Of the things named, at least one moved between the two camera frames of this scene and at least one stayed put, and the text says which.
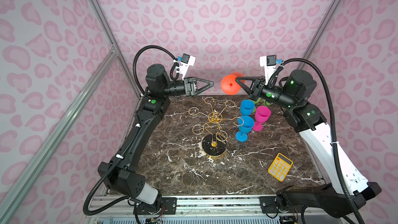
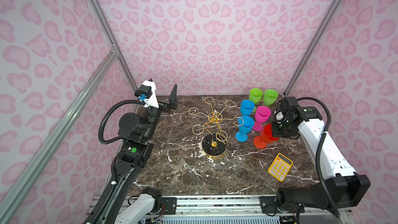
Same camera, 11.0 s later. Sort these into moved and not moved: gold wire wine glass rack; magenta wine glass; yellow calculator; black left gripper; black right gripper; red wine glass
Moved: black left gripper; black right gripper; red wine glass
Not moved: gold wire wine glass rack; magenta wine glass; yellow calculator
